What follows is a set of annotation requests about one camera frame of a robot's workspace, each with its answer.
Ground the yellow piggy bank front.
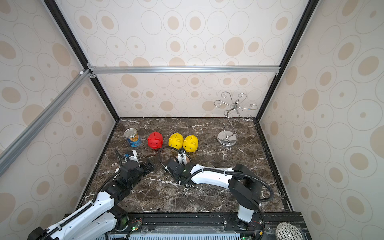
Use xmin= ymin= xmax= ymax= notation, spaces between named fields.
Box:
xmin=183 ymin=135 xmax=199 ymax=153

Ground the yellow piggy bank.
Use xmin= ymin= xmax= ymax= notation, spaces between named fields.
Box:
xmin=169 ymin=133 xmax=184 ymax=150
xmin=183 ymin=135 xmax=199 ymax=153

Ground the yellow piggy bank back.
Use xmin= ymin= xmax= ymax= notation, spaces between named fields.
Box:
xmin=169 ymin=133 xmax=184 ymax=150

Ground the red piggy bank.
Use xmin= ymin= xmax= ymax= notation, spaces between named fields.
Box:
xmin=147 ymin=132 xmax=164 ymax=150

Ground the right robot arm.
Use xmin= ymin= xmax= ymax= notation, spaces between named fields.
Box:
xmin=163 ymin=159 xmax=275 ymax=226

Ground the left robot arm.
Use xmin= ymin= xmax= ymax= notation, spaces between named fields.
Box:
xmin=28 ymin=151 xmax=155 ymax=240

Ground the blue labelled tin can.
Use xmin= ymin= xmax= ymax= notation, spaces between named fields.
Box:
xmin=124 ymin=128 xmax=142 ymax=148

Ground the perforated metal mesh dome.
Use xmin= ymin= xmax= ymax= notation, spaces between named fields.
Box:
xmin=276 ymin=222 xmax=304 ymax=240

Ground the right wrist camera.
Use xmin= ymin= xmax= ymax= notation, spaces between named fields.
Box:
xmin=178 ymin=150 xmax=189 ymax=166

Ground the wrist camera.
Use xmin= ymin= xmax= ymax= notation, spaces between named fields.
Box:
xmin=178 ymin=150 xmax=189 ymax=166
xmin=124 ymin=150 xmax=139 ymax=162

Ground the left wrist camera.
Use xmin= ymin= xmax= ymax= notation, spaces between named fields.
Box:
xmin=124 ymin=150 xmax=139 ymax=162

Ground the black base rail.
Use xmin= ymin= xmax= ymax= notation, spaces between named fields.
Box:
xmin=53 ymin=211 xmax=313 ymax=240

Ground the chrome wire hook stand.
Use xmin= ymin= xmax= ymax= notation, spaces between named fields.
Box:
xmin=214 ymin=91 xmax=258 ymax=147

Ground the horizontal aluminium rail back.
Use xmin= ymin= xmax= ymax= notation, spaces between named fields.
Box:
xmin=90 ymin=66 xmax=280 ymax=74

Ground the diagonal aluminium rail left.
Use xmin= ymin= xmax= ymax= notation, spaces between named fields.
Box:
xmin=1 ymin=69 xmax=91 ymax=175

